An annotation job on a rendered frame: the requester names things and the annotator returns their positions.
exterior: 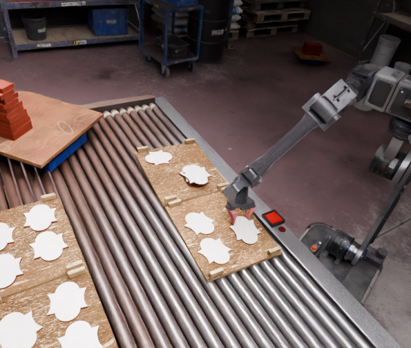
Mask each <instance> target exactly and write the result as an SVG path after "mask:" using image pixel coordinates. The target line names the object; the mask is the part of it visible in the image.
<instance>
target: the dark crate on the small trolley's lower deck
mask: <svg viewBox="0 0 411 348"><path fill-rule="evenodd" d="M162 40H164V35H162V36H157V37H156V42H155V47H156V48H158V49H160V50H161V51H162V52H164V41H162ZM189 46H190V43H188V42H186V41H185V40H183V39H181V38H179V37H178V36H176V35H174V34H171V35H168V43H167V55H168V56H170V57H178V56H182V55H188V54H189V52H190V51H189V49H190V47H189Z"/></svg>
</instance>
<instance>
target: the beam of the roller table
mask: <svg viewBox="0 0 411 348"><path fill-rule="evenodd" d="M155 105H156V106H157V107H158V109H159V110H160V111H161V112H162V113H163V114H164V116H165V117H166V118H167V119H168V120H169V121H170V122H171V123H172V125H174V126H175V127H176V129H177V130H178V131H179V132H180V133H181V134H182V136H183V137H184V138H185V139H189V138H195V141H196V143H197V144H198V146H199V147H200V148H201V149H202V151H203V152H204V153H205V155H206V156H207V157H208V158H209V160H210V161H211V163H212V164H213V165H214V166H215V168H216V169H217V170H218V172H219V173H220V174H221V176H222V177H223V178H224V180H225V181H226V182H228V183H229V184H230V183H232V182H233V180H235V177H237V176H238V175H237V174H236V172H235V171H234V170H233V169H232V168H231V167H230V166H229V165H228V164H227V163H226V162H225V161H224V160H223V159H222V158H221V156H219V154H217V153H216V152H215V151H214V150H213V149H212V148H211V147H210V145H209V144H208V143H207V142H206V141H205V140H204V139H203V138H202V137H201V136H200V135H199V134H198V133H197V132H196V131H195V129H194V128H193V127H192V126H191V125H190V124H189V123H188V122H187V121H186V120H185V119H184V118H183V117H182V116H181V114H179V112H178V111H177V110H176V109H174V107H172V105H170V103H168V101H167V100H166V99H165V98H164V97H156V98H155ZM248 196H249V197H250V198H251V199H252V200H254V201H255V205H256V209H255V210H254V212H253V213H252V214H253V215H254V216H255V217H256V218H257V219H258V221H259V222H260V223H261V224H262V225H263V226H264V227H265V228H266V229H267V230H268V232H269V233H270V234H271V235H272V236H273V237H274V238H275V240H276V241H277V242H278V243H279V244H280V245H281V247H282V248H284V250H286V252H287V253H288V254H289V255H290V256H291V257H292V259H293V260H294V261H295V262H296V263H297V264H298V265H299V267H300V268H301V269H302V270H303V271H304V272H305V273H306V274H307V275H308V276H309V277H310V279H311V280H312V281H313V282H314V283H315V284H316V286H317V287H318V288H319V289H320V290H321V291H322V292H323V293H324V294H325V295H326V296H327V298H328V299H329V300H330V301H331V302H332V303H333V305H334V306H335V307H336V308H337V309H338V310H339V311H340V312H341V313H342V314H343V315H344V316H345V318H346V319H347V320H348V321H349V322H350V323H351V325H352V326H353V327H354V328H355V329H356V330H357V331H358V332H359V333H360V334H361V335H362V337H363V338H364V339H365V340H366V341H367V342H368V344H369V345H370V346H371V347H372V348H402V346H401V345H400V344H399V343H398V342H397V341H396V340H395V339H394V338H393V337H392V336H391V335H390V334H389V333H388V332H387V331H386V330H385V329H384V328H383V327H382V326H381V325H380V324H379V323H378V322H377V321H376V320H375V318H374V317H373V316H372V315H371V314H370V313H369V312H368V311H367V310H366V309H365V308H364V307H363V306H362V305H361V303H360V302H359V301H358V300H357V299H356V298H355V297H354V296H353V295H352V294H351V293H350V292H349V291H348V290H347V289H346V288H345V287H344V286H343V285H342V284H341V283H340V282H339V281H338V280H337V279H336V278H335V277H334V275H333V274H332V273H331V272H330V271H329V270H328V269H327V268H326V267H325V266H324V265H323V264H322V263H321V262H320V260H319V259H318V258H317V257H316V256H315V255H314V254H313V253H312V252H311V251H310V250H309V249H308V248H307V247H306V246H305V245H304V244H303V243H302V242H301V241H300V240H299V239H298V238H297V237H296V236H295V235H294V234H293V233H292V231H291V230H290V229H289V228H288V227H287V226H286V225H285V224H284V223H282V224H279V225H278V226H275V227H272V228H271V227H270V226H269V225H268V223H267V222H266V221H265V220H264V219H263V218H262V217H261V216H262V214H263V213H266V212H268V211H271V209H270V208H269V207H268V206H267V205H266V204H265V203H264V202H263V201H262V200H261V199H260V198H259V197H258V196H257V195H256V194H255V193H254V192H253V191H252V190H251V189H250V187H249V191H248ZM280 226H282V227H284V228H285V230H286V231H285V232H281V231H279V230H278V228H279V227H280Z"/></svg>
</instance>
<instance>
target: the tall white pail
mask: <svg viewBox="0 0 411 348"><path fill-rule="evenodd" d="M400 43H401V39H400V38H398V37H395V36H392V35H380V37H379V40H378V44H377V46H376V49H375V51H374V54H373V57H372V60H371V62H370V63H371V64H375V65H378V66H381V67H384V66H387V67H388V66H389V64H390V62H391V60H392V58H393V56H394V54H395V52H396V49H397V48H398V47H399V44H400Z"/></svg>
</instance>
